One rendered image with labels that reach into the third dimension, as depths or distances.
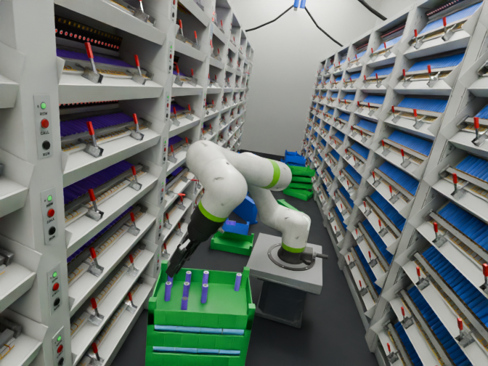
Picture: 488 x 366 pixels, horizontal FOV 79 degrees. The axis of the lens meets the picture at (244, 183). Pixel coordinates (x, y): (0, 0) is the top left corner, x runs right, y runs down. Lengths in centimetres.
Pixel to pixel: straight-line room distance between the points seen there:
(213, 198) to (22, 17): 51
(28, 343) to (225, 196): 56
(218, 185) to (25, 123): 41
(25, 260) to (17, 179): 18
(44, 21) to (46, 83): 11
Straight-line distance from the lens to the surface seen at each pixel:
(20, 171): 69
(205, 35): 196
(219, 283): 110
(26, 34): 67
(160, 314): 93
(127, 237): 124
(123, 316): 146
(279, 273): 150
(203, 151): 83
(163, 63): 127
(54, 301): 87
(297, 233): 150
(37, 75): 69
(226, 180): 76
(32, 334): 90
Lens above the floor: 116
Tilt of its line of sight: 18 degrees down
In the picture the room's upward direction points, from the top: 9 degrees clockwise
